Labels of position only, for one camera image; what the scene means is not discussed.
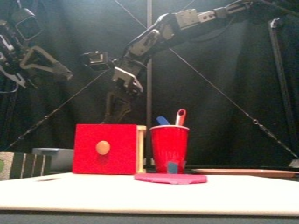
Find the red drawer with wooden knob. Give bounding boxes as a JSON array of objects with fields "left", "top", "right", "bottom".
[{"left": 70, "top": 123, "right": 138, "bottom": 176}]

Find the flat red dough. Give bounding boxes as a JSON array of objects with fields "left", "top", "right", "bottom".
[{"left": 133, "top": 172, "right": 209, "bottom": 186}]

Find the red plastic cup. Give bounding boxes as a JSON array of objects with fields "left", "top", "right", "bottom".
[{"left": 149, "top": 124, "right": 192, "bottom": 175}]

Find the white cutting board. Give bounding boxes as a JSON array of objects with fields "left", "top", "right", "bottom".
[{"left": 0, "top": 171, "right": 299, "bottom": 218}]

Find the brown wooden tray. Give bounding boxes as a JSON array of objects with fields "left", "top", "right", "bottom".
[{"left": 190, "top": 168, "right": 299, "bottom": 179}]

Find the vertical black frame pole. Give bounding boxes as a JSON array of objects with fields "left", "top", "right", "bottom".
[{"left": 145, "top": 0, "right": 154, "bottom": 167}]

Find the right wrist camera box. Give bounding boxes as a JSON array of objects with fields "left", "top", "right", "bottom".
[{"left": 78, "top": 51, "right": 113, "bottom": 72}]

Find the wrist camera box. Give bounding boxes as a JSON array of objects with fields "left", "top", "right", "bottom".
[
  {"left": 78, "top": 51, "right": 113, "bottom": 72},
  {"left": 11, "top": 7, "right": 42, "bottom": 41}
]

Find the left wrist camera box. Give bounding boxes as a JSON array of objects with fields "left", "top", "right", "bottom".
[{"left": 11, "top": 7, "right": 42, "bottom": 41}]

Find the blue utensil handle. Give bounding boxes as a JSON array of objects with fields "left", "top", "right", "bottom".
[{"left": 154, "top": 115, "right": 172, "bottom": 127}]

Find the thin diagonal bracing cord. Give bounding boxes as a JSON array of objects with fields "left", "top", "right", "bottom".
[
  {"left": 112, "top": 0, "right": 299, "bottom": 160},
  {"left": 0, "top": 68, "right": 117, "bottom": 152}
]

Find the black slanted frame strut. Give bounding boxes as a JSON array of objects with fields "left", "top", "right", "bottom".
[{"left": 265, "top": 17, "right": 299, "bottom": 154}]

